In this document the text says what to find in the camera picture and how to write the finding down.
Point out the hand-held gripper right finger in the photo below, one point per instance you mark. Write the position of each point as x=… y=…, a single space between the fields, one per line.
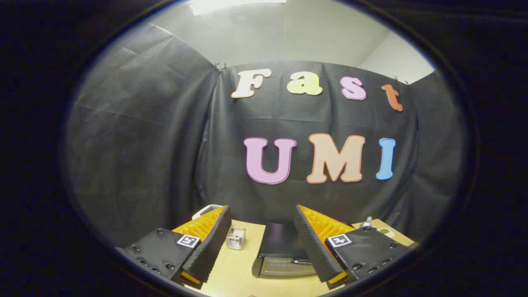
x=313 y=247

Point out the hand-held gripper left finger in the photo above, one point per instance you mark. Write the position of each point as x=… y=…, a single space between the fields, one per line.
x=214 y=243

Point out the black toaster oven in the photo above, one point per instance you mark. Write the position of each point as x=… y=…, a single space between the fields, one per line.
x=280 y=247

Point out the white pop-up toaster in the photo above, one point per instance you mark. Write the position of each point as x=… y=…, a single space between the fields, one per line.
x=204 y=211

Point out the clear glass container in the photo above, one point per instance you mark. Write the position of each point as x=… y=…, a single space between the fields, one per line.
x=236 y=238

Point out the pink label plastic bottle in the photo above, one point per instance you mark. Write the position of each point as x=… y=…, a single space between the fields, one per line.
x=366 y=222

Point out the white sectioned condiment dish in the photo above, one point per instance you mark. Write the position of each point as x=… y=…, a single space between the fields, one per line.
x=387 y=232

